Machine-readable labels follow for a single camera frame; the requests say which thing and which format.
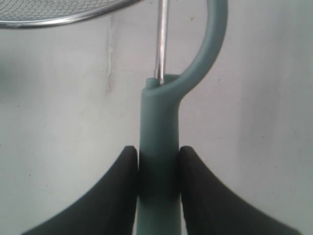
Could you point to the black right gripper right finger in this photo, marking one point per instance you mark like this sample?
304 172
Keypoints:
211 208

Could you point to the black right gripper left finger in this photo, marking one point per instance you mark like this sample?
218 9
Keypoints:
108 208

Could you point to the teal handled peeler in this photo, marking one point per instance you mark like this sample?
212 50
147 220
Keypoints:
158 208

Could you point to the steel wire mesh basket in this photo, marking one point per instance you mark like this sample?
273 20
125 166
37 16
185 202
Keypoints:
31 14

